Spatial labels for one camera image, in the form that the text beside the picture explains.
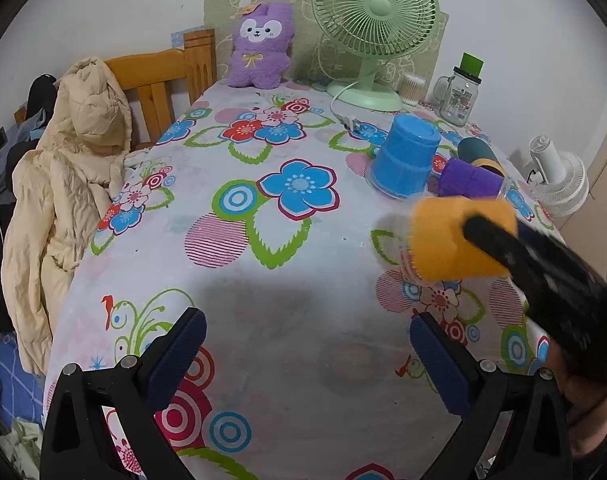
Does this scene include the orange plastic cup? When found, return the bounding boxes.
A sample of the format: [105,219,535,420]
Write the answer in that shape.
[397,195,517,282]

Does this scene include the purple plastic cup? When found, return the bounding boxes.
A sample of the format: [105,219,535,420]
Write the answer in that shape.
[437,158,507,198]

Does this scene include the dark teal yellow-rimmed cup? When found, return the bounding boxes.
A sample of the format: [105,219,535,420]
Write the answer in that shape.
[456,138,505,177]

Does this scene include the blue plastic cup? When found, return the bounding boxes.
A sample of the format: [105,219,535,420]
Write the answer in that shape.
[366,114,441,200]

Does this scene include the person's right hand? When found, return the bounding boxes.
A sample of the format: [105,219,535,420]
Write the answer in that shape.
[545,339,607,467]

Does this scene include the white small fan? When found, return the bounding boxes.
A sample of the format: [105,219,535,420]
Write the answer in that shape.
[529,136,589,218]

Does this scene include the blue checkered bedding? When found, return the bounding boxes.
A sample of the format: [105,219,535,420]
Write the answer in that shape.
[0,331,48,480]

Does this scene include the glass mason jar mug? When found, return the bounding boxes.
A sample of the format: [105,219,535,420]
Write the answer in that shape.
[433,52,483,127]

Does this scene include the cotton swab container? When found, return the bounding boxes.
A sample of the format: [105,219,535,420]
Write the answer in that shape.
[398,72,427,105]

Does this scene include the floral tablecloth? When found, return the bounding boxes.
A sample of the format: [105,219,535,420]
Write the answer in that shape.
[46,81,549,479]

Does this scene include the beige puffer jacket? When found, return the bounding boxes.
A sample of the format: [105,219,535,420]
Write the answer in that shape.
[1,58,132,375]

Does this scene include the green desk fan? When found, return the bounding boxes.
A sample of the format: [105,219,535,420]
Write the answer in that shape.
[311,0,439,113]

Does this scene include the purple plush bunny toy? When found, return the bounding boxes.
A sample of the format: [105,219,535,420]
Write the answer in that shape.
[228,1,295,90]

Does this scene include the wooden chair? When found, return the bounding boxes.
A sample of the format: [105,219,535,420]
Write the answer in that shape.
[13,28,218,152]

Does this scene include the beige cartoon board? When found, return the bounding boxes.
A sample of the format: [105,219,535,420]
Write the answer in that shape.
[204,0,450,94]

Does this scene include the white fan power cable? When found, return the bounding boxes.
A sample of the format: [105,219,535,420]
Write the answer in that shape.
[329,71,379,134]

